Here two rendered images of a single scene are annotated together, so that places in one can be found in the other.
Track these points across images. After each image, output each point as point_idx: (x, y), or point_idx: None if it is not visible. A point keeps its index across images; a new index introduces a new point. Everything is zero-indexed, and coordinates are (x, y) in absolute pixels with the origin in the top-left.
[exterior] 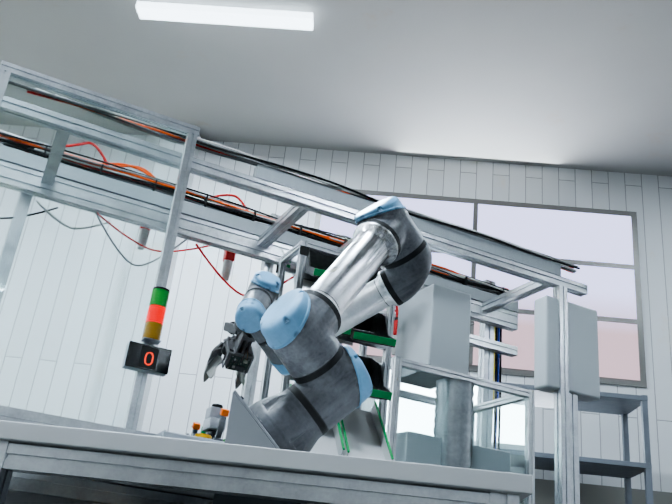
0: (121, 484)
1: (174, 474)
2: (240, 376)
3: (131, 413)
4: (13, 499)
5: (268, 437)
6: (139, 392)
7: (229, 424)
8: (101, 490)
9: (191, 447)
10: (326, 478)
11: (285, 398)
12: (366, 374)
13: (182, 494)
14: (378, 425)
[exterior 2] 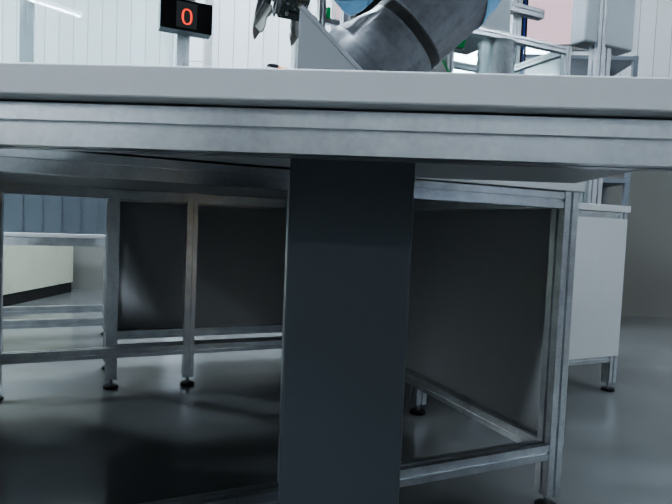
0: (173, 158)
1: (226, 131)
2: (295, 29)
3: None
4: (90, 181)
5: None
6: (184, 58)
7: (300, 58)
8: (150, 167)
9: (248, 81)
10: (492, 119)
11: (377, 16)
12: None
13: (247, 165)
14: None
